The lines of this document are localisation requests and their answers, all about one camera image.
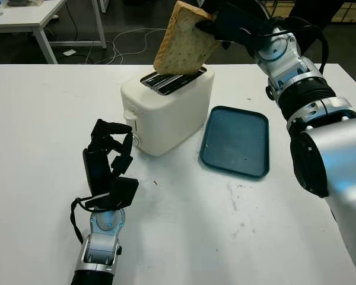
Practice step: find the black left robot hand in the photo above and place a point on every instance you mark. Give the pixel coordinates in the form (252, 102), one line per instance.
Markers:
(96, 169)

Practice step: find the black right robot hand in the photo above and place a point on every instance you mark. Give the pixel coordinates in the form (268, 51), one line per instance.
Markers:
(240, 20)

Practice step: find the slice of toast bread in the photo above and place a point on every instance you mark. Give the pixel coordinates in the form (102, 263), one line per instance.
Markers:
(184, 44)

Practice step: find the cream white two-slot toaster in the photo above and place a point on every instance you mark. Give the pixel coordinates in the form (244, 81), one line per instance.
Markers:
(166, 118)

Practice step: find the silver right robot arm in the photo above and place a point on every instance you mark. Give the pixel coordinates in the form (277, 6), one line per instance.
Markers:
(338, 142)

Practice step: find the blue plastic tray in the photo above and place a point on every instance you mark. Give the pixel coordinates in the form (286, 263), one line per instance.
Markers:
(234, 142)

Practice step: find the person in dark clothes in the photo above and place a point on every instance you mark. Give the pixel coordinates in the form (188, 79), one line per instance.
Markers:
(314, 9)

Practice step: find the white paper sheet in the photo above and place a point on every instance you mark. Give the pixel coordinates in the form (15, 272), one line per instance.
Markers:
(69, 53)

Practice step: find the white table leg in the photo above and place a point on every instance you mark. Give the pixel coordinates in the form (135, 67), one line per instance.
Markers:
(102, 6)

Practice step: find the white office desk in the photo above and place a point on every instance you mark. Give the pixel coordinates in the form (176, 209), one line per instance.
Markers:
(23, 19)

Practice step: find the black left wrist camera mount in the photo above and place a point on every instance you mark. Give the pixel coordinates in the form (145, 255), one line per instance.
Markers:
(126, 191)

